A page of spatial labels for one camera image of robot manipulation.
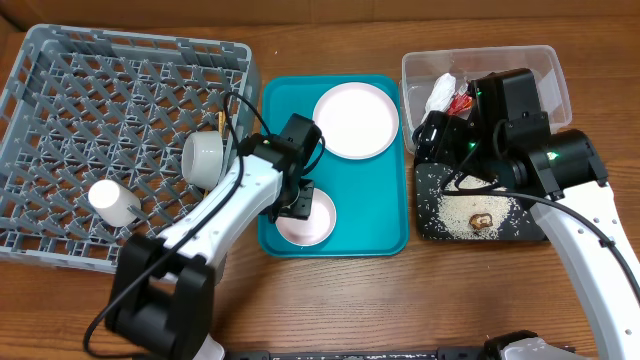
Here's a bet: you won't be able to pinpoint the grey green bowl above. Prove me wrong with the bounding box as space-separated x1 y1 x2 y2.
181 131 224 190

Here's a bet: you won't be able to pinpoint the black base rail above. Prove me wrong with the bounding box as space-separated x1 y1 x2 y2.
219 329 591 360

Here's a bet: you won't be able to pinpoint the clear plastic bin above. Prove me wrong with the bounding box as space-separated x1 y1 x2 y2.
399 45 572 153

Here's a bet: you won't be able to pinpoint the grey plastic dish rack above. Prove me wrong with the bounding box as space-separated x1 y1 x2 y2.
1 24 261 273

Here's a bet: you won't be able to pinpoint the wooden chopstick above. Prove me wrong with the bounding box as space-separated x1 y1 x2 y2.
203 111 225 191

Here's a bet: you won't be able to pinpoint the small white pink saucer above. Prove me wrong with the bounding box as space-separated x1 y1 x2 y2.
276 189 337 247

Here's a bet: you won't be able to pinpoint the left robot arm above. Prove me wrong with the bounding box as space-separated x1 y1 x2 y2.
101 114 322 359

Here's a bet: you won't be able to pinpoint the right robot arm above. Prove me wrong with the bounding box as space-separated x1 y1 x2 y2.
413 68 639 359

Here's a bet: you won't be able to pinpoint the large white round plate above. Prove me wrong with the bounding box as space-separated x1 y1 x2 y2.
312 82 399 160

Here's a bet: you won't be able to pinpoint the red snack wrapper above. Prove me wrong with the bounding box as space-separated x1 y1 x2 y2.
447 81 473 115

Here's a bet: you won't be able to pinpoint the black rectangular tray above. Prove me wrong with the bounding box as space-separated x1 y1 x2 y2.
413 162 549 243

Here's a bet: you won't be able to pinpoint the white paper cup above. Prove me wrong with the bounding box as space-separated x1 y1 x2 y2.
88 179 141 227

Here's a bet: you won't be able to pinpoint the white paper napkin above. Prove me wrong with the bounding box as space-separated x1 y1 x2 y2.
422 73 456 121

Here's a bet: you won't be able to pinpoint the brown food scrap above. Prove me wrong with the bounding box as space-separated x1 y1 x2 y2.
469 213 493 231

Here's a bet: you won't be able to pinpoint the white rice grains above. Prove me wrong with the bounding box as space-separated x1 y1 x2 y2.
415 164 536 241

